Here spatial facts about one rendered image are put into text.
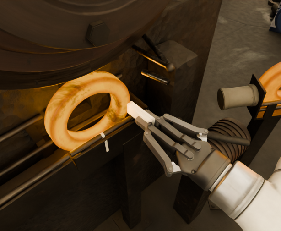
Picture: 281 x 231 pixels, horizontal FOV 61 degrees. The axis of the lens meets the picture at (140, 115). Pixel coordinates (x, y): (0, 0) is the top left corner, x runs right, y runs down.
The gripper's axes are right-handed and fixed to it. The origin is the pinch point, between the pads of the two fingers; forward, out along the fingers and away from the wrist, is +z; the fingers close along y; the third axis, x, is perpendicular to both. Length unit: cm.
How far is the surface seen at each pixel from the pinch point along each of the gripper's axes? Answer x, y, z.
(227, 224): -71, 23, -34
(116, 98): 4.1, -2.5, 4.5
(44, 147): -2.8, -18.6, 9.9
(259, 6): -86, 241, 52
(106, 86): 8.6, -4.4, 5.1
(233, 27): -84, 183, 50
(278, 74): 2.7, 30.5, -16.5
